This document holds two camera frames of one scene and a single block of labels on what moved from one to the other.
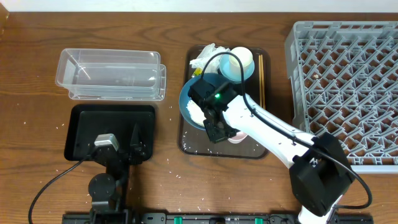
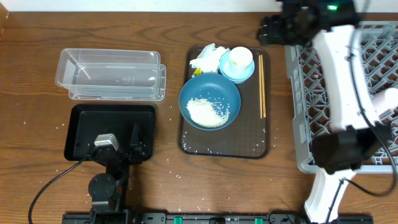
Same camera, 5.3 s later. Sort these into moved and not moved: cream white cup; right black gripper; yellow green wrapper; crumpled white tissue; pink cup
Moved: right black gripper; pink cup
Not moved: cream white cup; yellow green wrapper; crumpled white tissue
